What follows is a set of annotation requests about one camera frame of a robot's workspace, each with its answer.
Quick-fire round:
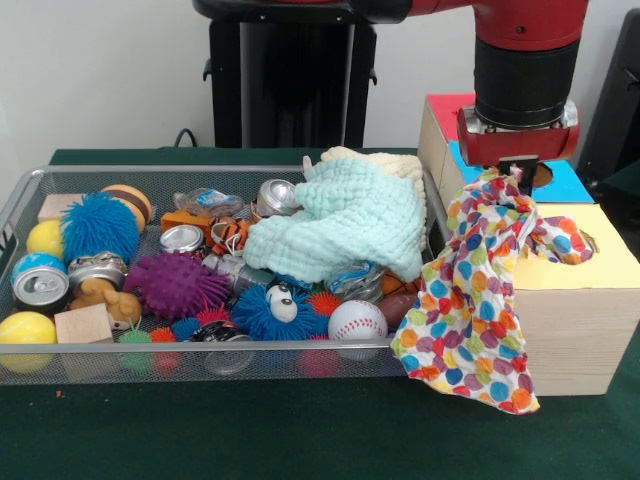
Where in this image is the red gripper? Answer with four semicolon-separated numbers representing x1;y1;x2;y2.
455;99;582;197

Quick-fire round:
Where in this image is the cream waffle cloth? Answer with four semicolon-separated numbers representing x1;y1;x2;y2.
319;145;429;241

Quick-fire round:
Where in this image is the colourful dotted cloth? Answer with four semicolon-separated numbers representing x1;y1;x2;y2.
389;168;597;416

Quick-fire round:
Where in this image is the mint waffle cloth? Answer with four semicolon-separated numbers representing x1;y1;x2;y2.
242;155;429;281

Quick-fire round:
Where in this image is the wooden box with three holes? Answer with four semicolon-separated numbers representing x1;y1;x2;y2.
417;92;640;399

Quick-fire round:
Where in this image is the dark green tablecloth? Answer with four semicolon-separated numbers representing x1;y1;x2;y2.
0;147;640;480
597;160;640;204

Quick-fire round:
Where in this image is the brown toy football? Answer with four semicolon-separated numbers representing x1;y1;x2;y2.
378;292;421;331

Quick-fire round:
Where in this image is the white toy baseball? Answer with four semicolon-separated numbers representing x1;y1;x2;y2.
327;299;390;340

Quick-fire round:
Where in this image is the blue fuzzy toy with eyes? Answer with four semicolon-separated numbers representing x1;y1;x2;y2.
230;283;329;341

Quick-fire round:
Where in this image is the purple spiky toy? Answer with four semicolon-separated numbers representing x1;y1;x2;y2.
123;251;232;322

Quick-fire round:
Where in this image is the toy burger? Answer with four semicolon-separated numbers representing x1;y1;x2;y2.
101;183;153;234

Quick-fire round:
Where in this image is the blue spiky pom ball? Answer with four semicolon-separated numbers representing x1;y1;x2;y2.
59;192;141;264

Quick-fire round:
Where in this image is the silver drink can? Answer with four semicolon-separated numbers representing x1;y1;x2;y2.
10;267;70;311

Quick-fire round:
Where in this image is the yellow ball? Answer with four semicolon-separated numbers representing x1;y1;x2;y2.
0;311;59;374

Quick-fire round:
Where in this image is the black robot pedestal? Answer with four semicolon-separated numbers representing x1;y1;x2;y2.
192;0;404;149

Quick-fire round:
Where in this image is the wire mesh bin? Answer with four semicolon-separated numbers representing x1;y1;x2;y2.
0;165;451;387

